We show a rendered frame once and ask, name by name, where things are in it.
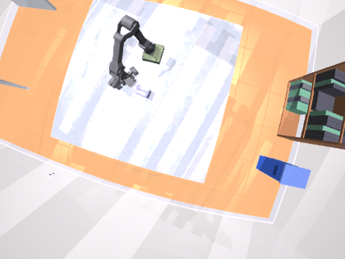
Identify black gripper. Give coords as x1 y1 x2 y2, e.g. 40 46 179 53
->
117 67 139 90

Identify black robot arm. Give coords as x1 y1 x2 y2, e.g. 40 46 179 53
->
107 15 156 90

